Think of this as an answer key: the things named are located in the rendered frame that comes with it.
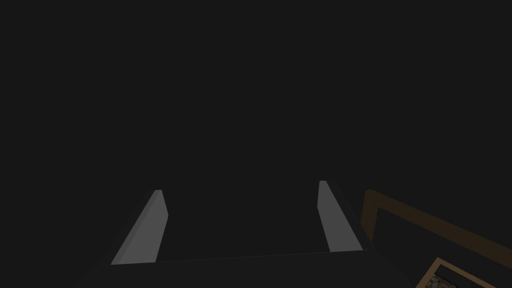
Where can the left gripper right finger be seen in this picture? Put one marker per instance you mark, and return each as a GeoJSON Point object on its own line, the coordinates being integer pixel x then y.
{"type": "Point", "coordinates": [338, 228]}

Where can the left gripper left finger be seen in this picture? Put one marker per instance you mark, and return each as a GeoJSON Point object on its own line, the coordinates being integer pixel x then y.
{"type": "Point", "coordinates": [144, 232]}

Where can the light wood framed picture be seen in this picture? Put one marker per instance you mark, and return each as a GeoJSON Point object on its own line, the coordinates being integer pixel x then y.
{"type": "Point", "coordinates": [440, 264]}

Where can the dark brown wooden frame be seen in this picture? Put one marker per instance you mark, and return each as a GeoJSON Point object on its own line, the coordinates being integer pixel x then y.
{"type": "Point", "coordinates": [370, 212]}

